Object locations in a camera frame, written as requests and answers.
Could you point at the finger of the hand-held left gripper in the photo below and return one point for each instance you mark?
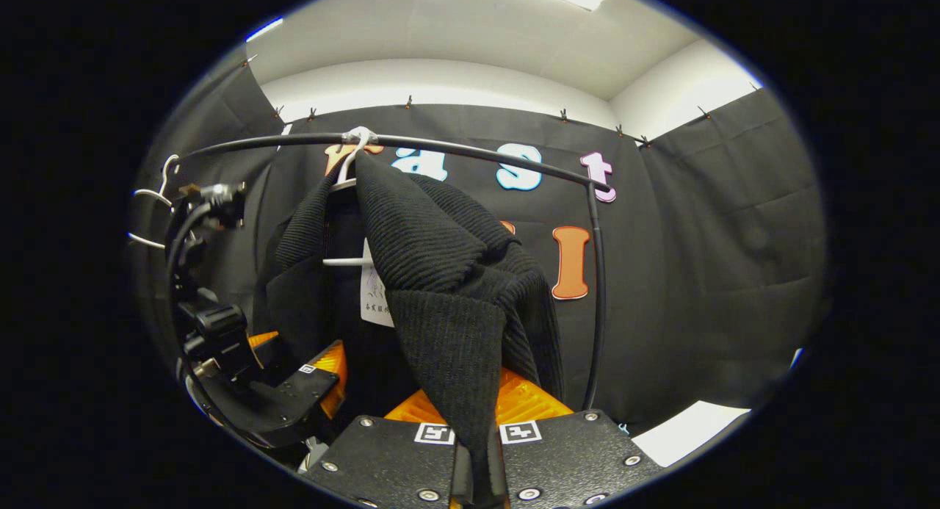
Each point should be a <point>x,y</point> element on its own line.
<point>301,391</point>
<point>263,340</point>

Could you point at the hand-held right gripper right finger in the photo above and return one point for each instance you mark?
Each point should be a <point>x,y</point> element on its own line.
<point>573,457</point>

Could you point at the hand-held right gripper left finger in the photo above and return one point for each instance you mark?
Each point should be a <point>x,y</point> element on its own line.
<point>382,457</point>

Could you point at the black knit jacket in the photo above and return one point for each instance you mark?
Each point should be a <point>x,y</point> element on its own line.
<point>440,274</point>

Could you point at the white clothes hanger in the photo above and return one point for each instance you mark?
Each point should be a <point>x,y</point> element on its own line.
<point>150,194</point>
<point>345,261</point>

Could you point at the black clothes rack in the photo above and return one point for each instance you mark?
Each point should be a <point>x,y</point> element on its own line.
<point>440,145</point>

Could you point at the black backdrop cloth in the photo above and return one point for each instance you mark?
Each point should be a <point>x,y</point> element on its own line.
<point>698,259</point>

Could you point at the row of backdrop clips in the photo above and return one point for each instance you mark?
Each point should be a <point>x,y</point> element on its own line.
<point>408,100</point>

